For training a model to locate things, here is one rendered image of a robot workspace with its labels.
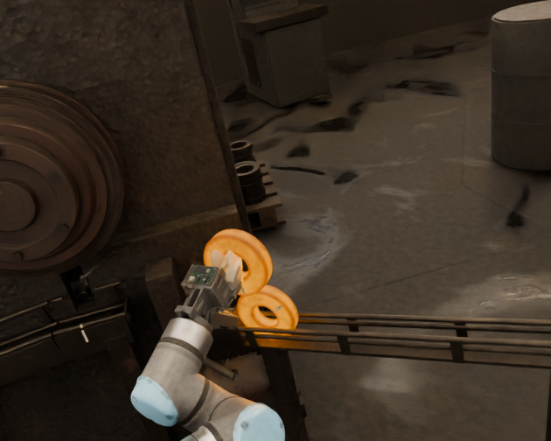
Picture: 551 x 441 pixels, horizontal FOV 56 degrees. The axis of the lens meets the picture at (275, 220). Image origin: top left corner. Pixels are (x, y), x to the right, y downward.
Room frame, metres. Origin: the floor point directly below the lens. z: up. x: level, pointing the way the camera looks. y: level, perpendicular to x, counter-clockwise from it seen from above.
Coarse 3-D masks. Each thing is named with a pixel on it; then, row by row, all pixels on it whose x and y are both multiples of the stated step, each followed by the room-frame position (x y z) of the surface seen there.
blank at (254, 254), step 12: (216, 240) 0.96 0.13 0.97; (228, 240) 0.94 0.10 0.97; (240, 240) 0.93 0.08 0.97; (252, 240) 0.94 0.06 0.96; (204, 252) 0.98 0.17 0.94; (240, 252) 0.93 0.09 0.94; (252, 252) 0.92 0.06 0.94; (264, 252) 0.93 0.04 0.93; (252, 264) 0.92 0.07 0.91; (264, 264) 0.91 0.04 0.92; (252, 276) 0.92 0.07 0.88; (264, 276) 0.91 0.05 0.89; (252, 288) 0.93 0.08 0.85
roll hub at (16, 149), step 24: (0, 144) 1.05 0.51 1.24; (24, 144) 1.07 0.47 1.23; (0, 168) 1.06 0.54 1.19; (24, 168) 1.06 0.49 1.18; (48, 168) 1.06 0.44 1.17; (0, 192) 1.04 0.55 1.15; (24, 192) 1.04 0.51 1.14; (48, 192) 1.06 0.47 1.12; (72, 192) 1.06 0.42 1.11; (0, 216) 1.04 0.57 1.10; (24, 216) 1.04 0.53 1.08; (48, 216) 1.06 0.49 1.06; (72, 216) 1.06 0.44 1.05; (0, 240) 1.05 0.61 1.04; (24, 240) 1.06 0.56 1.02; (48, 240) 1.05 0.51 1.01
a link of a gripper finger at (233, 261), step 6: (228, 252) 0.91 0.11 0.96; (228, 258) 0.90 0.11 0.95; (234, 258) 0.92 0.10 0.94; (240, 258) 0.93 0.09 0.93; (228, 264) 0.90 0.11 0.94; (234, 264) 0.91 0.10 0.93; (240, 264) 0.92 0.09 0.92; (228, 270) 0.89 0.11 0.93; (234, 270) 0.90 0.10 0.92; (228, 276) 0.88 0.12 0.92; (234, 276) 0.89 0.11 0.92
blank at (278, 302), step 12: (264, 288) 1.02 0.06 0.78; (276, 288) 1.02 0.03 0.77; (240, 300) 1.04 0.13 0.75; (252, 300) 1.02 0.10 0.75; (264, 300) 1.00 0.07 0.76; (276, 300) 0.99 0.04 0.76; (288, 300) 1.00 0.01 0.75; (240, 312) 1.04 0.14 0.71; (252, 312) 1.03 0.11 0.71; (276, 312) 0.99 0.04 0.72; (288, 312) 0.98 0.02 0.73; (252, 324) 1.03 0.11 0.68; (264, 324) 1.02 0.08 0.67; (276, 324) 1.00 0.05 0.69; (288, 324) 0.98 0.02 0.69
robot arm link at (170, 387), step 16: (160, 352) 0.71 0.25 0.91; (176, 352) 0.71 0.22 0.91; (192, 352) 0.71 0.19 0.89; (144, 368) 0.70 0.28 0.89; (160, 368) 0.68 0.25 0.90; (176, 368) 0.68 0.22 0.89; (192, 368) 0.69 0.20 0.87; (144, 384) 0.66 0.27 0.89; (160, 384) 0.65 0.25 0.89; (176, 384) 0.66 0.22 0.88; (192, 384) 0.67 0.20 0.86; (144, 400) 0.64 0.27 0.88; (160, 400) 0.63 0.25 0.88; (176, 400) 0.64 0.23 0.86; (192, 400) 0.65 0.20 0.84; (160, 416) 0.64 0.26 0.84; (176, 416) 0.63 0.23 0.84
